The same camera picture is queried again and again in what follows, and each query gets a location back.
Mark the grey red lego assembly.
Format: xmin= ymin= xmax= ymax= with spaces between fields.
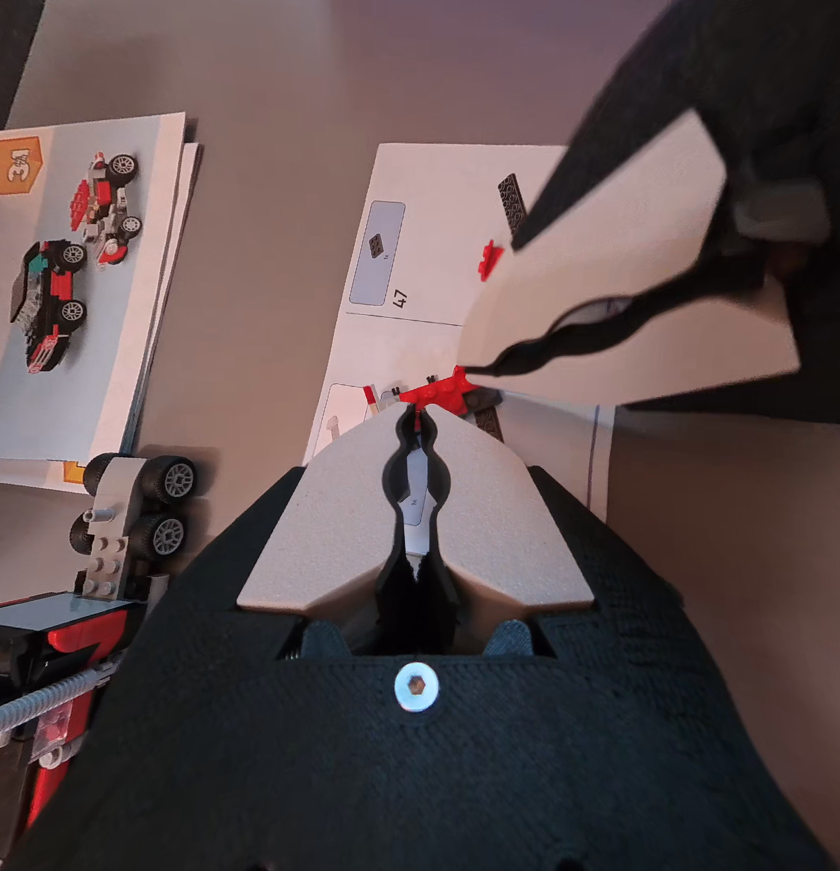
xmin=362 ymin=366 xmax=506 ymax=417

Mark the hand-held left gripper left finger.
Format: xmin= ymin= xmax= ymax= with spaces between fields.
xmin=235 ymin=405 xmax=422 ymax=654

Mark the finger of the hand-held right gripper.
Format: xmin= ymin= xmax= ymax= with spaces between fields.
xmin=459 ymin=108 xmax=732 ymax=374
xmin=457 ymin=275 xmax=803 ymax=409

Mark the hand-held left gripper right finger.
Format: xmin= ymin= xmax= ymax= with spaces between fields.
xmin=420 ymin=406 xmax=597 ymax=654

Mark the open lego instruction booklet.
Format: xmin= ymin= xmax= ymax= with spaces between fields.
xmin=303 ymin=143 xmax=619 ymax=545

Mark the black red lego truck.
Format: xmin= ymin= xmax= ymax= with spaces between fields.
xmin=0 ymin=452 xmax=197 ymax=865

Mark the yellow mark instruction booklet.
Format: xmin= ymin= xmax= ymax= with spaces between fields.
xmin=0 ymin=139 xmax=204 ymax=489

